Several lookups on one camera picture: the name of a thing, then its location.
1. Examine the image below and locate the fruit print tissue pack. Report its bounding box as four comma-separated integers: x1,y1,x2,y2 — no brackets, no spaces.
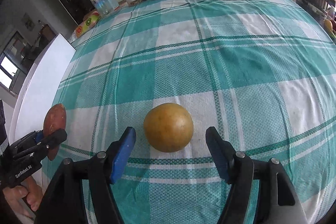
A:
74,10,100,38

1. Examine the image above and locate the left hand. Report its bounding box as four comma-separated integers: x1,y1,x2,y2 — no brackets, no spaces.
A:
2,176,43,218

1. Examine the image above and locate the small green-yellow round fruit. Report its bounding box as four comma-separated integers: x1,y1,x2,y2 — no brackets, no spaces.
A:
143,103,194,153

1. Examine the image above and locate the sweet potato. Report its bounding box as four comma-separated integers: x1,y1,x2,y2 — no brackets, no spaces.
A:
43,103,67,161

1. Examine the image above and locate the clear gold-lid jar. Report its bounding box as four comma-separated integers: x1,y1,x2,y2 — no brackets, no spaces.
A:
90,0,120,17

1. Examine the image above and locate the white foam box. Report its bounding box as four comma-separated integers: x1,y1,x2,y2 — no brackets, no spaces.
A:
7,34,75,144

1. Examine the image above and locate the teal plaid tablecloth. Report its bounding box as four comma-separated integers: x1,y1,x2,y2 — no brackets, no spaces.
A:
42,0,335,223

